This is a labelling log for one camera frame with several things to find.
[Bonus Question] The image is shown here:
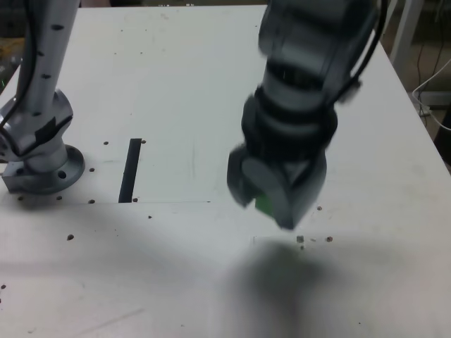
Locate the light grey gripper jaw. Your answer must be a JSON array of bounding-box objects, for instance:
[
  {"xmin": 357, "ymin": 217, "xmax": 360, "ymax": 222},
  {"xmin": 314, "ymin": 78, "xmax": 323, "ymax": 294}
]
[{"xmin": 242, "ymin": 154, "xmax": 328, "ymax": 232}]

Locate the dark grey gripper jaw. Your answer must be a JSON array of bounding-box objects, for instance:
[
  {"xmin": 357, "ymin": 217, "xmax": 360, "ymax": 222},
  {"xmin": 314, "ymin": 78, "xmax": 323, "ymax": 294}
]
[{"xmin": 226, "ymin": 143, "xmax": 261, "ymax": 208}]

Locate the green cube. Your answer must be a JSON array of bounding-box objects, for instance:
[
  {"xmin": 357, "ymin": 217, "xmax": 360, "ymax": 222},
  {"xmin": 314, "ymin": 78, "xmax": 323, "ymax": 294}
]
[{"xmin": 254, "ymin": 192, "xmax": 276, "ymax": 216}]

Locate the black tape strip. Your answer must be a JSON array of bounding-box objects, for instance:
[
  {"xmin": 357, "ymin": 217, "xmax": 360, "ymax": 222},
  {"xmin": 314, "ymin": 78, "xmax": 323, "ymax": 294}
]
[{"xmin": 118, "ymin": 138, "xmax": 143, "ymax": 204}]

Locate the white furniture leg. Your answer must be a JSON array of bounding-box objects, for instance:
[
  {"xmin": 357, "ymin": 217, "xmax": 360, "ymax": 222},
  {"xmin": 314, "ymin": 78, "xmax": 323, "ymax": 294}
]
[{"xmin": 389, "ymin": 0, "xmax": 420, "ymax": 68}]

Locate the white cable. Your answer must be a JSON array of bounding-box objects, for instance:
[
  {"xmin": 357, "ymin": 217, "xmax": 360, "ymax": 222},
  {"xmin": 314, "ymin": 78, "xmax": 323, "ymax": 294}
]
[{"xmin": 411, "ymin": 58, "xmax": 451, "ymax": 132}]

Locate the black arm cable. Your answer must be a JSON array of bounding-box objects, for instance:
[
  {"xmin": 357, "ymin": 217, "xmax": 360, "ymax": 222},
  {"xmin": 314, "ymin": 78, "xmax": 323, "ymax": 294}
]
[{"xmin": 336, "ymin": 0, "xmax": 389, "ymax": 105}]

